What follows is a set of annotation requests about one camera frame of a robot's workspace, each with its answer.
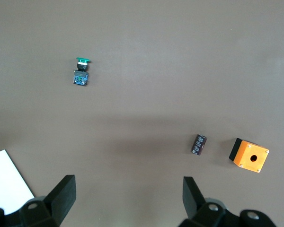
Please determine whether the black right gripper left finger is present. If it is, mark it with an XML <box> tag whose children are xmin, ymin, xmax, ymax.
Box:
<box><xmin>0</xmin><ymin>175</ymin><xmax>76</xmax><ymax>227</ymax></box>

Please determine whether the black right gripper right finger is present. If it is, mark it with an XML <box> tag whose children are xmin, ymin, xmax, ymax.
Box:
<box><xmin>178</xmin><ymin>176</ymin><xmax>277</xmax><ymax>227</ymax></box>

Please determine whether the green push button switch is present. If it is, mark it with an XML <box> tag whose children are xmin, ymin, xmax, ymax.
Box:
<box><xmin>72</xmin><ymin>56</ymin><xmax>91</xmax><ymax>87</ymax></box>

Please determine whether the white drawer cabinet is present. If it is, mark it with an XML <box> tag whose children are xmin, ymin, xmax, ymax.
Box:
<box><xmin>0</xmin><ymin>149</ymin><xmax>36</xmax><ymax>215</ymax></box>

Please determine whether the orange button enclosure box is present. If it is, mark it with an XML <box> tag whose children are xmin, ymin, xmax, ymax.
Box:
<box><xmin>229</xmin><ymin>138</ymin><xmax>270</xmax><ymax>174</ymax></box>

